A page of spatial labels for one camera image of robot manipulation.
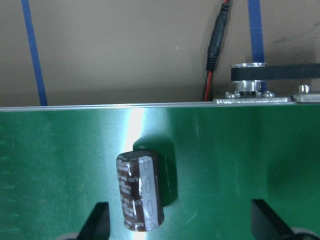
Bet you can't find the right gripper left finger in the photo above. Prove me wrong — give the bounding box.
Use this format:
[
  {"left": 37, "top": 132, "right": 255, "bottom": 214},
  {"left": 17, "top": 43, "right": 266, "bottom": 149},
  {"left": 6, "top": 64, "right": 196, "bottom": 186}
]
[{"left": 77, "top": 202, "right": 111, "bottom": 240}]

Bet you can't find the brown electrolytic capacitor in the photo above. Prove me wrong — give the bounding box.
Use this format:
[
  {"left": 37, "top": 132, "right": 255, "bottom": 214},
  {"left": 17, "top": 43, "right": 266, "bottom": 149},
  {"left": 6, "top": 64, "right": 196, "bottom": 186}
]
[{"left": 116, "top": 149, "right": 164, "bottom": 232}]

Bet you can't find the green conveyor belt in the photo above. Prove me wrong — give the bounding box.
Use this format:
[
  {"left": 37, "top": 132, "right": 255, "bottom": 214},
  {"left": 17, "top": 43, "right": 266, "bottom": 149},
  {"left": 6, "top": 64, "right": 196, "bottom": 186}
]
[{"left": 0, "top": 92, "right": 320, "bottom": 240}]

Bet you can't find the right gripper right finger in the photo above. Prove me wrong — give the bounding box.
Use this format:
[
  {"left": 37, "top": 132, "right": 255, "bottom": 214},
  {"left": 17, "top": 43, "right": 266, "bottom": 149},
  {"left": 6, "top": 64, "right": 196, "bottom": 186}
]
[{"left": 250, "top": 199, "right": 294, "bottom": 240}]

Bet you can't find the red black conveyor cable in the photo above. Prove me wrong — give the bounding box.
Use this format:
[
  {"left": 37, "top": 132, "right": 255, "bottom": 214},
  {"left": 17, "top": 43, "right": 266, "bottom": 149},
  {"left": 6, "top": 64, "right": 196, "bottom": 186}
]
[{"left": 204, "top": 0, "right": 231, "bottom": 102}]

